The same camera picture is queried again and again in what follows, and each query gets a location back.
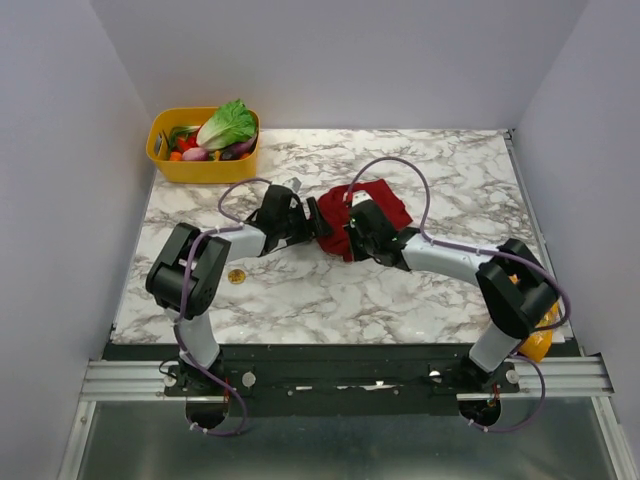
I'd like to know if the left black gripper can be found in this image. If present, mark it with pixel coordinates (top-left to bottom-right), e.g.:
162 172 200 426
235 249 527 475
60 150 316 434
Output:
277 197 333 247

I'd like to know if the red t-shirt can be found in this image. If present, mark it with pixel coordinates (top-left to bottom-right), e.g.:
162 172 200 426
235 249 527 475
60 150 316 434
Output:
317 179 413 265

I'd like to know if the round gold brooch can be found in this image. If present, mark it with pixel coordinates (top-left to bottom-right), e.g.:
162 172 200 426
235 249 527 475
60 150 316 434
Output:
228 269 246 285

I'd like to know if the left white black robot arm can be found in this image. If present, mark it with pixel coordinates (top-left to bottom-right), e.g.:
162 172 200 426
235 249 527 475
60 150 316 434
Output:
145 185 333 395

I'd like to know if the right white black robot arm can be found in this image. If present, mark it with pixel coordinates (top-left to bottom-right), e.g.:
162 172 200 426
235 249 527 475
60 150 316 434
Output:
345 199 560 392

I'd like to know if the green lettuce toy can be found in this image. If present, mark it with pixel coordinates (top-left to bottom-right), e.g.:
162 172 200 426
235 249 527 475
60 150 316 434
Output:
196 99 257 151

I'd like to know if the pink radish toy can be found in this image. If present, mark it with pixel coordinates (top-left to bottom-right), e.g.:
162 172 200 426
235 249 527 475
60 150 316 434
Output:
182 147 209 162

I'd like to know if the red pepper toy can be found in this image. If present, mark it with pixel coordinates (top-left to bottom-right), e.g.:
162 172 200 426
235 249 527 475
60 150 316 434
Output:
175 135 198 152

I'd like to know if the yellow plastic basket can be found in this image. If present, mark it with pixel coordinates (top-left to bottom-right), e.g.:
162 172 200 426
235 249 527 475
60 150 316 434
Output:
146 107 261 184

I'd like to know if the orange snack bag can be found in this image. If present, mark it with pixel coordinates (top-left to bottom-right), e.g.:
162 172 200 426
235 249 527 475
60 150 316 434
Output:
517 303 560 363

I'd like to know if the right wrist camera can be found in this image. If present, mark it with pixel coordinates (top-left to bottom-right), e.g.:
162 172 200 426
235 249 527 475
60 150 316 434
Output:
350 190 372 207

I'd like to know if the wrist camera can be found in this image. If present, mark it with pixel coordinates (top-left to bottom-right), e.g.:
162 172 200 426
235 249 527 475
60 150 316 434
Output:
282 177 301 193
350 190 372 207

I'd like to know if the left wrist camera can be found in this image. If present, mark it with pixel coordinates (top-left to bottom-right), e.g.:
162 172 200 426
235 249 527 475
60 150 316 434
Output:
282 177 301 193

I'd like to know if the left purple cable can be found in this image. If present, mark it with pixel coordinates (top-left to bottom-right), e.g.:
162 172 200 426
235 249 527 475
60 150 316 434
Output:
172 177 274 437

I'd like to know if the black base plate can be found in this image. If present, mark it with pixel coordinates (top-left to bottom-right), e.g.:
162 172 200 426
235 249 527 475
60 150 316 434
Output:
82 344 610 427

